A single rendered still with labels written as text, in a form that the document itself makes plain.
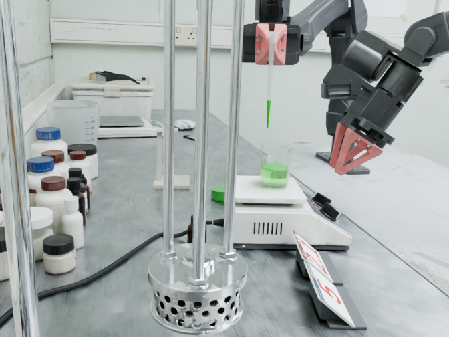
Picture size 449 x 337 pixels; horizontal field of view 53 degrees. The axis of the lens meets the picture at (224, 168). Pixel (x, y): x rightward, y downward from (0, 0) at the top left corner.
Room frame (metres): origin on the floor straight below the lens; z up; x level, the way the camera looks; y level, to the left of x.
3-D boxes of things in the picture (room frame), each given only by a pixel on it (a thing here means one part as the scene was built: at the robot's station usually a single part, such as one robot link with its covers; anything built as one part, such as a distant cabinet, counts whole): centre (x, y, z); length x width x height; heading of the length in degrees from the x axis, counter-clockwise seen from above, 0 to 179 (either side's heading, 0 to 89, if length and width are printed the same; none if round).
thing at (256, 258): (0.60, -0.04, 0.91); 0.06 x 0.06 x 0.02
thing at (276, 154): (0.72, -0.09, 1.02); 0.06 x 0.05 x 0.08; 40
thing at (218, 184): (0.89, 0.01, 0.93); 0.04 x 0.04 x 0.06
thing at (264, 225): (0.72, -0.10, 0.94); 0.22 x 0.13 x 0.08; 93
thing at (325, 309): (0.50, -0.14, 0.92); 0.09 x 0.06 x 0.04; 2
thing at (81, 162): (0.90, 0.30, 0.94); 0.05 x 0.05 x 0.09
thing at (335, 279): (0.60, -0.14, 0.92); 0.09 x 0.06 x 0.04; 2
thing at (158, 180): (0.98, 0.12, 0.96); 0.08 x 0.08 x 0.13; 5
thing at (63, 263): (0.57, 0.23, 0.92); 0.04 x 0.04 x 0.04
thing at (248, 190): (0.72, -0.07, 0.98); 0.12 x 0.12 x 0.01; 3
